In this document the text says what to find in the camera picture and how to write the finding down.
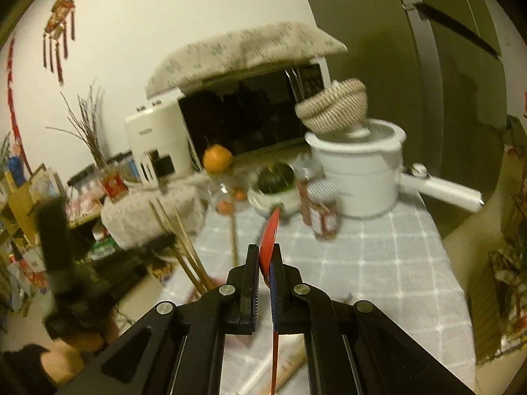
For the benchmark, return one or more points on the green pumpkin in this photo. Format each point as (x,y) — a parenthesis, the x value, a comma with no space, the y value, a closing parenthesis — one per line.
(276,177)

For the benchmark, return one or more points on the tall spice jar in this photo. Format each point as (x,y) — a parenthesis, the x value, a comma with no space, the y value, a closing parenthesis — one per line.
(306,197)

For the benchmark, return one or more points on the black microwave oven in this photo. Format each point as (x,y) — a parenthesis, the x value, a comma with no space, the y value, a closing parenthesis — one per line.
(247,111)

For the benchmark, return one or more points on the small green round object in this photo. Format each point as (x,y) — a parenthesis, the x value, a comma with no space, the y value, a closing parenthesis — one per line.
(278,208)

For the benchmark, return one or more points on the glass jar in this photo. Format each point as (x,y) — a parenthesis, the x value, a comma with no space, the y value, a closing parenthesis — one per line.
(224,185)

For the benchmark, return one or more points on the large orange fruit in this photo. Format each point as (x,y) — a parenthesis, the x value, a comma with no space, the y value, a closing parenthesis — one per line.
(217,158)

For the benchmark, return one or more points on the small tangerine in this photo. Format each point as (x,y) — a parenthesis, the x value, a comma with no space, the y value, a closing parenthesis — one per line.
(224,208)
(238,193)

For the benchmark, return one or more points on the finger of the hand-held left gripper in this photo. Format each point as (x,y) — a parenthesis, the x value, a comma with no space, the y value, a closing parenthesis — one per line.
(140,249)

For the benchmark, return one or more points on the wooden chopstick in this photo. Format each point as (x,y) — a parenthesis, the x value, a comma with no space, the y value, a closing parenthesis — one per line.
(183,247)
(175,242)
(191,247)
(234,238)

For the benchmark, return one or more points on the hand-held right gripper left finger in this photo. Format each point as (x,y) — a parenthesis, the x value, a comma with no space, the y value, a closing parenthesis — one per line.
(254,292)

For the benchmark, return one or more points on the woven basket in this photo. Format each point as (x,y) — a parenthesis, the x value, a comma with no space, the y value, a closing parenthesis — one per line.
(333,109)

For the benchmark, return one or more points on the person's left hand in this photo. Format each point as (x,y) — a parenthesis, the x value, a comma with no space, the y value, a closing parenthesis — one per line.
(90,341)

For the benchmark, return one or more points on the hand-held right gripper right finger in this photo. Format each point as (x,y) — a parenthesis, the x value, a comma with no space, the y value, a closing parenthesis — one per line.
(275,304)

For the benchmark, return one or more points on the dark-lid plastic jars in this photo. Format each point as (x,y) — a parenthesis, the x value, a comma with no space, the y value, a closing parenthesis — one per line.
(86,181)

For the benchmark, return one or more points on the floral microwave cover cloth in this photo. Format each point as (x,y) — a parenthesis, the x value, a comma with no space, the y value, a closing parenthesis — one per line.
(247,49)

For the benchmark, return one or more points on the white air fryer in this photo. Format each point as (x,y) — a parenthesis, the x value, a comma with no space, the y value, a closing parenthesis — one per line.
(156,140)

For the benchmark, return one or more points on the floral cloth over cabinet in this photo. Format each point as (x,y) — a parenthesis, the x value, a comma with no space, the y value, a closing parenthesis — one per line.
(136,214)

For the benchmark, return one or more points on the red wall ornament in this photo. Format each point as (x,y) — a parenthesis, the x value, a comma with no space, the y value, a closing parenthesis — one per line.
(59,24)

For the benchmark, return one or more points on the dried branches in vase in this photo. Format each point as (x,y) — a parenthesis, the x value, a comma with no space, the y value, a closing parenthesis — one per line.
(88,131)

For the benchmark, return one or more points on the white electric pot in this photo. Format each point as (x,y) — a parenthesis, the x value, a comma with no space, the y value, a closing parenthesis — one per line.
(362,173)

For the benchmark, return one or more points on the red label spice jar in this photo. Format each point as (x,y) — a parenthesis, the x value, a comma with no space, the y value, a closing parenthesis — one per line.
(325,214)

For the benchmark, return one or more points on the pink perforated utensil holder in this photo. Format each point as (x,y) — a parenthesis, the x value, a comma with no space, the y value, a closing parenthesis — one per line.
(193,294)

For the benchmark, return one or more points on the red plastic spoon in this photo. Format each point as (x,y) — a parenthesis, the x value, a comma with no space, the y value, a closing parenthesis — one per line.
(271,234)

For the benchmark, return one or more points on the grey checkered tablecloth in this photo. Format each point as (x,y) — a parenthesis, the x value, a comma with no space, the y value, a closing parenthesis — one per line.
(370,275)

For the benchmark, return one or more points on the grey refrigerator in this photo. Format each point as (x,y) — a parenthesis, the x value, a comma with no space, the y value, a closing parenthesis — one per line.
(391,49)

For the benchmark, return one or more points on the red wall banner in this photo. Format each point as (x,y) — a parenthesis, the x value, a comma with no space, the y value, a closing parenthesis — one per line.
(14,103)

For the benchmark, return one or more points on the red label snack jar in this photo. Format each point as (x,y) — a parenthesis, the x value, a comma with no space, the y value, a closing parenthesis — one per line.
(113,185)

